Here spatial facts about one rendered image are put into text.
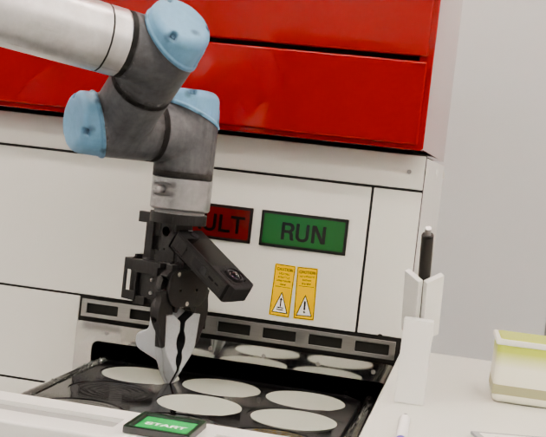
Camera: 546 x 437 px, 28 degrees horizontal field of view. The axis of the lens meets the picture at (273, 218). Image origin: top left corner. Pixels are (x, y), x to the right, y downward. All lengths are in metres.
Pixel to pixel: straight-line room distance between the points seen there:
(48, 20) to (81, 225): 0.46
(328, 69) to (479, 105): 1.55
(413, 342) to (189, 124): 0.41
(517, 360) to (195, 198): 0.43
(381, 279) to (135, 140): 0.39
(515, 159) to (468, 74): 0.26
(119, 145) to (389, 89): 0.35
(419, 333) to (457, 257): 1.84
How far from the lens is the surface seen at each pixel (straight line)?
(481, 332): 2.94
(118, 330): 1.52
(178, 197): 1.32
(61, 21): 1.15
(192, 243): 1.33
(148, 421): 0.92
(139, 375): 1.42
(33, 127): 1.56
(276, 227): 1.46
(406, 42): 1.40
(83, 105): 1.27
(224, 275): 1.29
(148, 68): 1.19
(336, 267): 1.45
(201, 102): 1.33
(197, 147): 1.33
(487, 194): 2.92
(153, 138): 1.29
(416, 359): 1.10
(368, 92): 1.40
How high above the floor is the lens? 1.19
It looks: 3 degrees down
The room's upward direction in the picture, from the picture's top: 6 degrees clockwise
